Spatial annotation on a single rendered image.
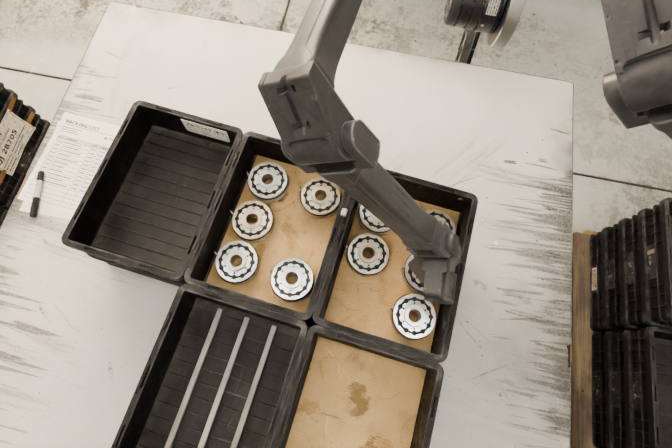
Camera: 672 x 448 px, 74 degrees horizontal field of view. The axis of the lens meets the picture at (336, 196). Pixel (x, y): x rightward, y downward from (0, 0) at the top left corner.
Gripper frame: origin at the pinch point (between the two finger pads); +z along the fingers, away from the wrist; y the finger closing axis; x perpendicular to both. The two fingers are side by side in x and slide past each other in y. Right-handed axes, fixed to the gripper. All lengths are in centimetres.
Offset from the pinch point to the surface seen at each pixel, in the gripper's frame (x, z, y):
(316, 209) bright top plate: 27.9, 1.0, -12.9
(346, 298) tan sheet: 5.8, 4.0, -19.2
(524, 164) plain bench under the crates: 9, 17, 50
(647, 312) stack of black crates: -50, 39, 61
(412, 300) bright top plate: -3.7, 0.9, -7.0
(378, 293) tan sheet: 2.3, 4.1, -12.1
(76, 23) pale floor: 212, 86, -45
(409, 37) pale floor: 106, 87, 97
